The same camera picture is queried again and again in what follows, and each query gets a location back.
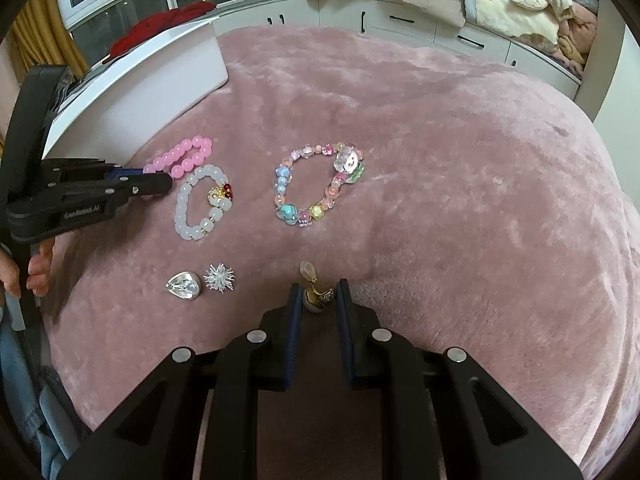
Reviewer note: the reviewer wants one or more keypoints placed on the red cloth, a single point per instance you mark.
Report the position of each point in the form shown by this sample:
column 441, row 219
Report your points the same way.
column 165, row 22

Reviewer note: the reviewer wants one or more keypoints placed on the clear drop earring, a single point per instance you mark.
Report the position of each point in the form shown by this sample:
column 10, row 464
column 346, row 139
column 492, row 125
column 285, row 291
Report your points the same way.
column 306, row 271

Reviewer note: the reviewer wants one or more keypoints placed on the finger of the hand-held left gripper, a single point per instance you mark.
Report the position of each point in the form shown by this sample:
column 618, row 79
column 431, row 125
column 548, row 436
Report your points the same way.
column 150, row 187
column 125, row 174

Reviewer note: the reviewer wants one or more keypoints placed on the pink plush blanket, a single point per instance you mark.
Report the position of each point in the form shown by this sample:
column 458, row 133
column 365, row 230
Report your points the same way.
column 425, row 200

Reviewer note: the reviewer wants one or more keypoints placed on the cream flower print blanket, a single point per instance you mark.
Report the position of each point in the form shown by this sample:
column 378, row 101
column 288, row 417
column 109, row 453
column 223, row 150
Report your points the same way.
column 510, row 17

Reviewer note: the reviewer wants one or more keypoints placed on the silver heart earring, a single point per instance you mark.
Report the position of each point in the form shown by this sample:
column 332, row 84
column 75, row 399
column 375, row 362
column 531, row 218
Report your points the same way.
column 184, row 286

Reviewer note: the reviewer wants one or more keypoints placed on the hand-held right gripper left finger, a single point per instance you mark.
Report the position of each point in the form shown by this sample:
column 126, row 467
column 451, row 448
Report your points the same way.
column 294, row 322

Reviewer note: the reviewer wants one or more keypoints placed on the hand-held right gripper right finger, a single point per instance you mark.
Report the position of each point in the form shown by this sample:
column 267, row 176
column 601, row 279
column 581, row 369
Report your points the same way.
column 345, row 322

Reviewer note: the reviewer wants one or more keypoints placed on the person's blue jeans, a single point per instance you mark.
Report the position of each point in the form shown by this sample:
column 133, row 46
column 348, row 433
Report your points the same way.
column 30, row 390

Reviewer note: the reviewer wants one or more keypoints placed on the person's left hand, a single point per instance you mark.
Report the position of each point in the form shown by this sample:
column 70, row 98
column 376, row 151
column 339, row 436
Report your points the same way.
column 39, row 270

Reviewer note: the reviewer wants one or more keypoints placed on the gold pearl earring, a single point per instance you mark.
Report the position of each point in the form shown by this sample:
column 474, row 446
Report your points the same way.
column 320, row 296

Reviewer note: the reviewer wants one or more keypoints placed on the white storage box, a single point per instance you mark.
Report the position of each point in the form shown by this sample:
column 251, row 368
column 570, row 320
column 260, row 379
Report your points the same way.
column 150, row 75

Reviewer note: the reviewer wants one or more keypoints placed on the white drawer cabinet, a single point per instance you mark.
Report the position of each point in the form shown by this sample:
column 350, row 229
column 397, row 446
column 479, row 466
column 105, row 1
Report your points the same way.
column 400, row 20

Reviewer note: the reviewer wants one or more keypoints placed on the silver starburst earring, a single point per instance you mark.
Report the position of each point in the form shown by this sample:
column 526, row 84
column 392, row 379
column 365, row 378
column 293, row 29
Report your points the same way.
column 218, row 277

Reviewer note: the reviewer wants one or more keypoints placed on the yellow curtain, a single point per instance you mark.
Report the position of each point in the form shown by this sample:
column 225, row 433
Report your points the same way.
column 37, row 40

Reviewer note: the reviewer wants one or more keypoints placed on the pink folded blanket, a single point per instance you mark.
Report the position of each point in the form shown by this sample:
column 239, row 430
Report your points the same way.
column 580, row 35

